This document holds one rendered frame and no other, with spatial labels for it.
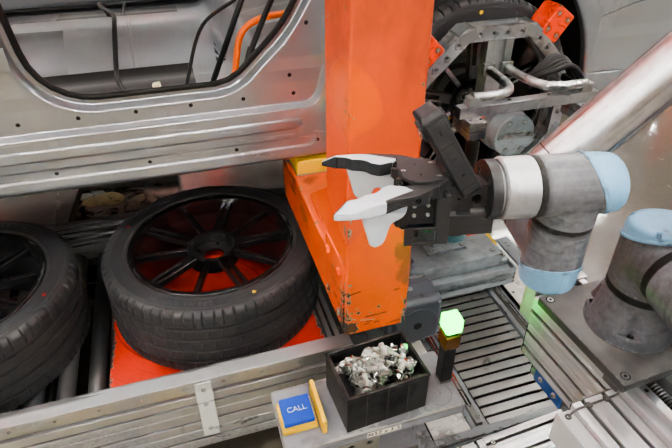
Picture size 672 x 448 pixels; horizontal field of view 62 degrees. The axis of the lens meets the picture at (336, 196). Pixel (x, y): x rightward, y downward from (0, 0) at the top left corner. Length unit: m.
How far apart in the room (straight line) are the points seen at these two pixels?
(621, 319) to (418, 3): 0.65
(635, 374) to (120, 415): 1.18
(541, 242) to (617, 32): 1.40
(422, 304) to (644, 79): 1.06
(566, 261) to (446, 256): 1.43
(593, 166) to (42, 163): 1.35
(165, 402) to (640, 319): 1.12
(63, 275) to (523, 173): 1.41
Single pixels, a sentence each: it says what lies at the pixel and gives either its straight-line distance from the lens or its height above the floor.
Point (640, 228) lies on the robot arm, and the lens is 1.01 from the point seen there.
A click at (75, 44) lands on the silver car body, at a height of 0.91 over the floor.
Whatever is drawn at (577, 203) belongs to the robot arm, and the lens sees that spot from 0.70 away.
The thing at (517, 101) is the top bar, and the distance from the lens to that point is 1.55.
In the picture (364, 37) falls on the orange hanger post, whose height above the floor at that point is 1.27.
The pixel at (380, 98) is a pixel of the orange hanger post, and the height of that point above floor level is 1.15.
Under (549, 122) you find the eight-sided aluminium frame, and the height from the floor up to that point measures 0.79.
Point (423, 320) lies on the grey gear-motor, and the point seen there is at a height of 0.34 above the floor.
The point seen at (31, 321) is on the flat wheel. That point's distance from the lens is 1.69.
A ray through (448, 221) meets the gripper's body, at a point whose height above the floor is 1.20.
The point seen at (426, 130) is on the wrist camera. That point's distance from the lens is 0.60.
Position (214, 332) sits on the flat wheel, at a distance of 1.59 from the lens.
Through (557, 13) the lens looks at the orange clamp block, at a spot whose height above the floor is 1.14.
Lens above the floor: 1.57
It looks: 33 degrees down
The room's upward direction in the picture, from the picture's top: straight up
